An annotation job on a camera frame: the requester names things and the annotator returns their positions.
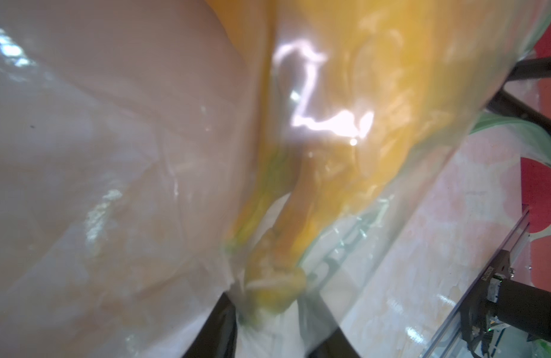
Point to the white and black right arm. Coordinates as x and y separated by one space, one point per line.
495 296

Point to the zip-top bag with dinosaur print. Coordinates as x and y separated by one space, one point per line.
129 133

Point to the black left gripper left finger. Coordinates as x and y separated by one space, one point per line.
218 336

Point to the yellow banana bunch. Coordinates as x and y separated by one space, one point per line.
348 89

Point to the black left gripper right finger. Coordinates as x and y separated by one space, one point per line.
335 346

